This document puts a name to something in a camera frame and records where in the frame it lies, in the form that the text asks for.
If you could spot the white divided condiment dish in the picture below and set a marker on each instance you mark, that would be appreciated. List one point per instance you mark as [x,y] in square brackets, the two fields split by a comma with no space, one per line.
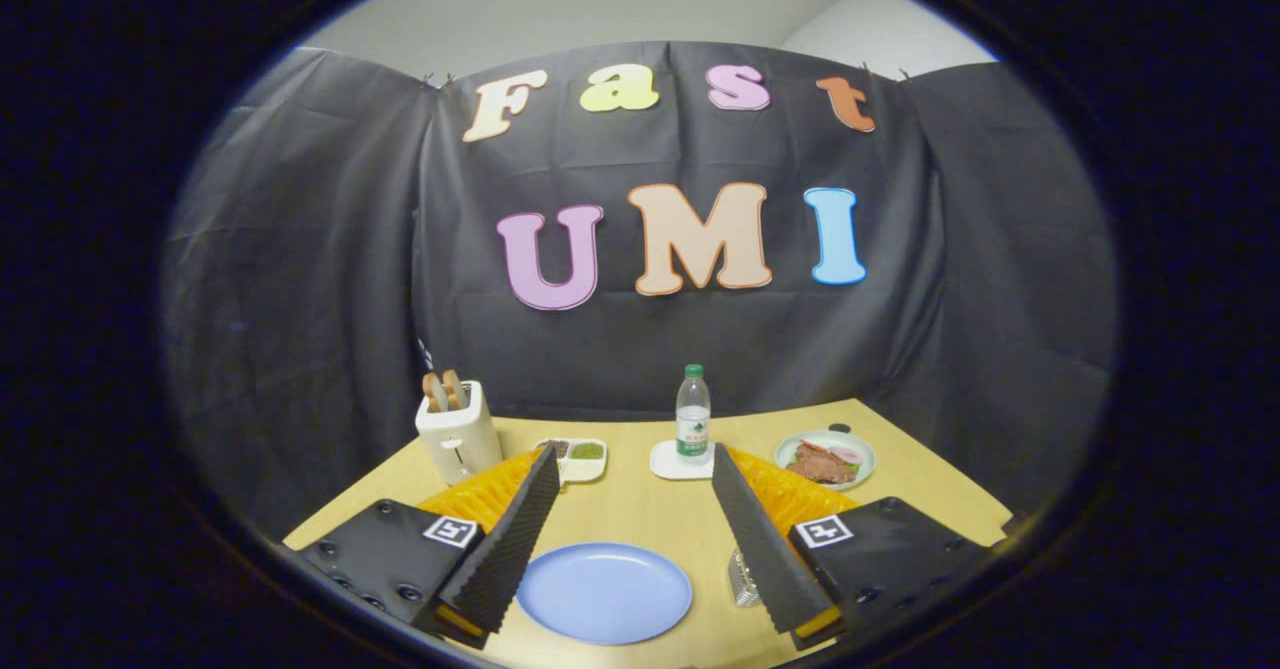
[585,464]

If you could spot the pink ham slice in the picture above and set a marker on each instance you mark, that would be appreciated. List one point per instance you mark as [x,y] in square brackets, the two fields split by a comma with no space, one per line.
[848,455]

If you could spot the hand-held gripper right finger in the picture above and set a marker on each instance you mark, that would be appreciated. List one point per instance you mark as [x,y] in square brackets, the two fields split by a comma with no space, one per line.
[760,539]

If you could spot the blue round plate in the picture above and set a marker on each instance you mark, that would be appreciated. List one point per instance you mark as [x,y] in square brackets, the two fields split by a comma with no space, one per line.
[605,594]

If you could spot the white square coaster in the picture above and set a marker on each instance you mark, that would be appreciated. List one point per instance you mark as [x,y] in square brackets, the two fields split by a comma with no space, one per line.
[668,467]

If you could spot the toasted bread slice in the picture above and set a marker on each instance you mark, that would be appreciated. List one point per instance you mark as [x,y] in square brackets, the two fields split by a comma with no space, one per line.
[454,387]
[434,392]

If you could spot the cream white toaster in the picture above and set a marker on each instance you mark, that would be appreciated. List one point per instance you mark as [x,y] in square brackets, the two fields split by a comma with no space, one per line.
[460,444]

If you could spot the brown meat slices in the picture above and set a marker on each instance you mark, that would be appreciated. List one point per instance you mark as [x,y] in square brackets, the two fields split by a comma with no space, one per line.
[820,467]

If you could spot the clear water bottle green cap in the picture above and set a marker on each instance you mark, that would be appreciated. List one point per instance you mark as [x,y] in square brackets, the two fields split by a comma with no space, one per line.
[693,419]

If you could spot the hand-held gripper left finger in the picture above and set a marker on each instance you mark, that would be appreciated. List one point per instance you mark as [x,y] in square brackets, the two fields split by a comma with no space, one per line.
[510,539]

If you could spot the pale green food plate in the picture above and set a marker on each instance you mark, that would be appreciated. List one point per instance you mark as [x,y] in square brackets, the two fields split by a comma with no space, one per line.
[865,471]

